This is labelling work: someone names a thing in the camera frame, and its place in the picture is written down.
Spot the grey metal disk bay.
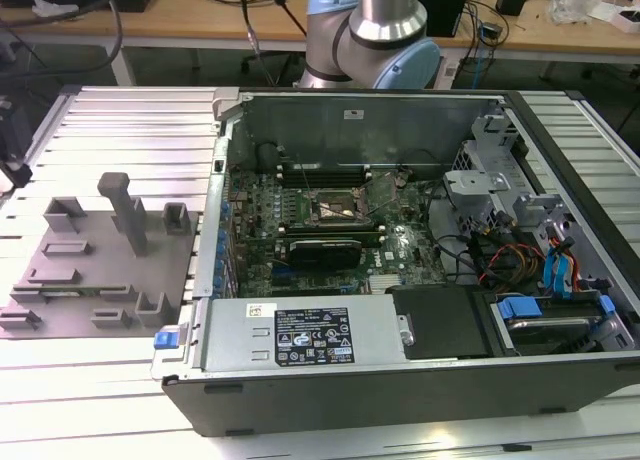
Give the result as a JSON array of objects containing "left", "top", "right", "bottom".
[{"left": 442, "top": 168, "right": 510, "bottom": 236}]

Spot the steel locking lever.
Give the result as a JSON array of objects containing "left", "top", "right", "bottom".
[{"left": 301, "top": 164, "right": 317, "bottom": 202}]

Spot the grey parts rack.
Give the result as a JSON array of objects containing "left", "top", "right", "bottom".
[{"left": 0, "top": 171, "right": 204, "bottom": 342}]

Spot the grey case latch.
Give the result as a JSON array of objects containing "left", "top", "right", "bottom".
[{"left": 211, "top": 88, "right": 242, "bottom": 120}]

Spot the green motherboard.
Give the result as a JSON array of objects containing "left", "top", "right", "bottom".
[{"left": 223, "top": 165, "right": 454, "bottom": 300}]

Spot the red yellow wire bundle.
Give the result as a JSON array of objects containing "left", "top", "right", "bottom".
[{"left": 478, "top": 243, "right": 547, "bottom": 284}]

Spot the white cardboard box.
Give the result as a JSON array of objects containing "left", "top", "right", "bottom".
[{"left": 615, "top": 7, "right": 640, "bottom": 34}]

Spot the tall black box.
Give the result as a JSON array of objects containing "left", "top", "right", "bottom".
[{"left": 418, "top": 0, "right": 472, "bottom": 39}]

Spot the clear plastic bag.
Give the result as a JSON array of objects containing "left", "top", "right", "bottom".
[{"left": 545, "top": 0, "right": 619, "bottom": 25}]

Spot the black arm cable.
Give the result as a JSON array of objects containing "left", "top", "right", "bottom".
[{"left": 0, "top": 0, "right": 125, "bottom": 111}]

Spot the black grey PC case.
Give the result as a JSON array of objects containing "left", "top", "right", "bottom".
[{"left": 149, "top": 87, "right": 640, "bottom": 439}]

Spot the green RAM stick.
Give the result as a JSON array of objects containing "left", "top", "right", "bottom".
[
  {"left": 37, "top": 288, "right": 104, "bottom": 300},
  {"left": 280, "top": 227, "right": 385, "bottom": 243}
]

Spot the black graphics card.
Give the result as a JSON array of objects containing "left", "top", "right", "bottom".
[{"left": 285, "top": 236, "right": 365, "bottom": 273}]

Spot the grey power supply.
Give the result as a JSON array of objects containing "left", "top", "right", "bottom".
[{"left": 192, "top": 297, "right": 410, "bottom": 374}]

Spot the CPU socket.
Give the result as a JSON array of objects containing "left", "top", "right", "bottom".
[{"left": 307, "top": 187, "right": 374, "bottom": 229}]

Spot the wooden desk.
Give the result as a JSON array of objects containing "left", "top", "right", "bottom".
[{"left": 0, "top": 0, "right": 640, "bottom": 89}]

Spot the silver finned heatsink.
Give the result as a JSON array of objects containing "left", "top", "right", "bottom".
[{"left": 368, "top": 273, "right": 407, "bottom": 295}]

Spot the black RAM slot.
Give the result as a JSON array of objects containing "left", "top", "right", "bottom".
[
  {"left": 278, "top": 221, "right": 387, "bottom": 231},
  {"left": 277, "top": 166, "right": 371, "bottom": 174},
  {"left": 278, "top": 177, "right": 372, "bottom": 186},
  {"left": 277, "top": 171, "right": 372, "bottom": 180},
  {"left": 277, "top": 161, "right": 371, "bottom": 169}
]

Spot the hard disk in blue carrier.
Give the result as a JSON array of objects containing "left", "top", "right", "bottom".
[{"left": 492, "top": 293, "right": 621, "bottom": 357}]

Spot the black plastic shroud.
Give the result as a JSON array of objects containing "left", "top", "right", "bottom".
[{"left": 391, "top": 284, "right": 496, "bottom": 360}]

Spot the blue flat wire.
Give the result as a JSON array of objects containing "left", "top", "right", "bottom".
[
  {"left": 543, "top": 244, "right": 564, "bottom": 296},
  {"left": 557, "top": 235, "right": 584, "bottom": 297}
]

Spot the crumpled white paper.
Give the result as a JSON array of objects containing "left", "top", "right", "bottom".
[{"left": 31, "top": 0, "right": 84, "bottom": 25}]

